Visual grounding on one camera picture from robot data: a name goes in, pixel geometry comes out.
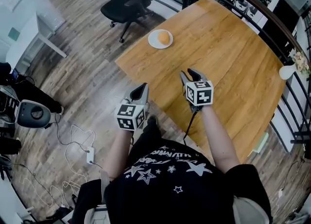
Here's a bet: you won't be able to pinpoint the white power strip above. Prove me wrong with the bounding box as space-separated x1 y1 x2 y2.
86 146 96 165

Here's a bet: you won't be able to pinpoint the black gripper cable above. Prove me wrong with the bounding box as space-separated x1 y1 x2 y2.
182 110 200 145

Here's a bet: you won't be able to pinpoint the grey bag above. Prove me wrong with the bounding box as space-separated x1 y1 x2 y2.
232 195 273 224

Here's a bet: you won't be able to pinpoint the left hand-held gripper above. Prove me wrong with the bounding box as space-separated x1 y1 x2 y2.
114 83 149 132

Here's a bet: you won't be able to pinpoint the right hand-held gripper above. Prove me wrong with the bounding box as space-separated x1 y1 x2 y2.
179 68 214 113

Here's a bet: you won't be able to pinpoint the person's black shoe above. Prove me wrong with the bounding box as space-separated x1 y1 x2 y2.
146 114 158 128

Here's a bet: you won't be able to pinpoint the black floor cable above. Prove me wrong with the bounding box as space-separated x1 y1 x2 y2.
50 113 85 146

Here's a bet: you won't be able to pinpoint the person's black trouser leg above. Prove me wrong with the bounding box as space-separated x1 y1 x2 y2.
133 121 163 155

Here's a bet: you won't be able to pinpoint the white vase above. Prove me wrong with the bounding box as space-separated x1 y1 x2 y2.
278 63 297 81

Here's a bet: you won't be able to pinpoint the black star print t-shirt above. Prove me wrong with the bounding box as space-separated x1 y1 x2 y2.
77 138 273 224

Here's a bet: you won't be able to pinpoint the black metal railing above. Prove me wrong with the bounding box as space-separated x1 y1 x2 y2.
99 0 311 160

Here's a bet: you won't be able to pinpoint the pale flower bouquet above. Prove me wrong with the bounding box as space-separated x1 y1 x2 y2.
290 51 311 78

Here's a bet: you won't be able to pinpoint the person's left forearm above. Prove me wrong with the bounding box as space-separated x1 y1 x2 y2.
103 127 133 182

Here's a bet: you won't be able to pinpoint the grey white robot device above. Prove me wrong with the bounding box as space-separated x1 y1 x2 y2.
16 99 52 130

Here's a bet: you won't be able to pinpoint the black office chair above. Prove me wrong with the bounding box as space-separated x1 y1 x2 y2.
97 0 155 44

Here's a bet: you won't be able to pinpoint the orange round food bun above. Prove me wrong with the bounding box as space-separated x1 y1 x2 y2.
157 30 170 45

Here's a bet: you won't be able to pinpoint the white desk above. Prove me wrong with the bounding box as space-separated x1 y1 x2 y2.
4 11 68 73

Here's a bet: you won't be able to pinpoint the white cable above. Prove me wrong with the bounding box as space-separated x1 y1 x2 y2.
21 124 97 208

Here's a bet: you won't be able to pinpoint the person's right forearm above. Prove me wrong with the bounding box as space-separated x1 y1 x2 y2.
201 105 241 174

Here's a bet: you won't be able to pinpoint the white round plate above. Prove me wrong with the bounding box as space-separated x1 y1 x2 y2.
148 29 174 50

